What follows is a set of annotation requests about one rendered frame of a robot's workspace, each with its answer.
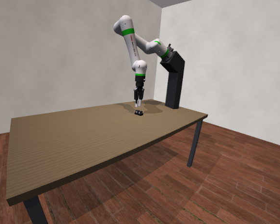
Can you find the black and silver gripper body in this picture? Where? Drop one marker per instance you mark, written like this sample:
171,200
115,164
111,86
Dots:
139,85

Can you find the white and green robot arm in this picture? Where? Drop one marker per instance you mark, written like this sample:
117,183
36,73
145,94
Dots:
124,27

